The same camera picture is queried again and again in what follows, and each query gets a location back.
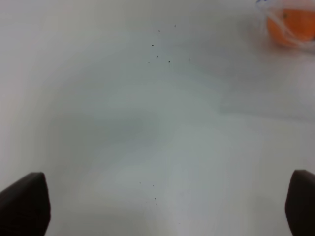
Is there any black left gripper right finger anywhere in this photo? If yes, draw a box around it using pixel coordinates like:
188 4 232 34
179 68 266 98
285 170 315 236

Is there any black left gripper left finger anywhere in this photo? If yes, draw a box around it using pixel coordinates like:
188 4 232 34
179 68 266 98
0 172 51 236

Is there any clear zip bag blue seal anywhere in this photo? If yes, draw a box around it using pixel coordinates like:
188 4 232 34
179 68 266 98
255 0 315 52

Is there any orange fruit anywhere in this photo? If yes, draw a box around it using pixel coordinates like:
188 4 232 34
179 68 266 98
266 8 315 47

